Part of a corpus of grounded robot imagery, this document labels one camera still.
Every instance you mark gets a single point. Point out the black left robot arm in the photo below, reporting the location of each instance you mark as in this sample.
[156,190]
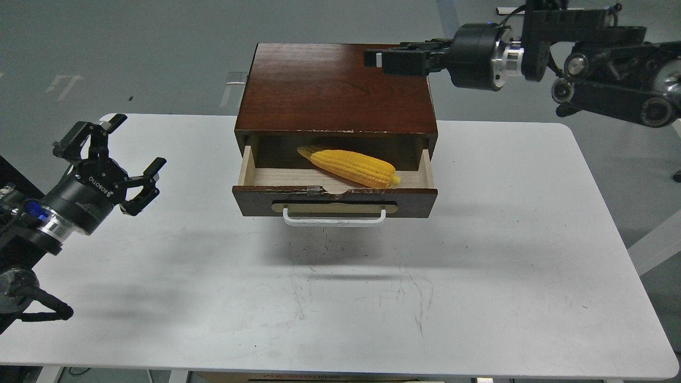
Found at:
[35,224]

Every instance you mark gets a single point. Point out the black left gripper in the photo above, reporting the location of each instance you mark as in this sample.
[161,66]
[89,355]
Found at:
[87,195]

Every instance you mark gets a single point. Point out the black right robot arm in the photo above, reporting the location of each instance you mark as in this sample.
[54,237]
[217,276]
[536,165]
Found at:
[601,66]

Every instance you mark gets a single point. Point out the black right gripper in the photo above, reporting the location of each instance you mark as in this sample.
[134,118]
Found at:
[472,57]

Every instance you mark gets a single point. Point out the wooden drawer with white handle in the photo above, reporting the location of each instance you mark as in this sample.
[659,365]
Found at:
[275,178]

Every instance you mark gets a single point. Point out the yellow corn cob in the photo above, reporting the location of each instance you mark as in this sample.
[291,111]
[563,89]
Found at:
[353,166]

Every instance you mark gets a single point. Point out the dark wooden cabinet box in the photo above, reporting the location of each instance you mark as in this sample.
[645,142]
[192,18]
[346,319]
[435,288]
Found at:
[295,89]

